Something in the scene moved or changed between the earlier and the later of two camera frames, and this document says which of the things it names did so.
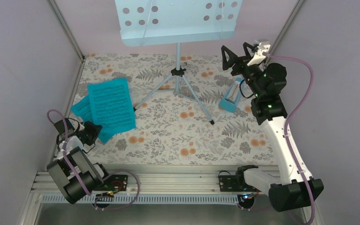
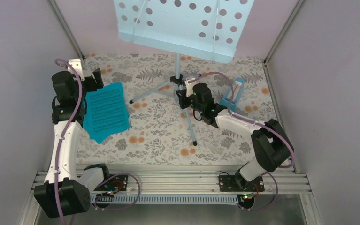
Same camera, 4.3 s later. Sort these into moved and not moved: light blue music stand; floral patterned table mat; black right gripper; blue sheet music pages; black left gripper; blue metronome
Moved: light blue music stand; blue sheet music pages; black right gripper; black left gripper
Not moved: floral patterned table mat; blue metronome
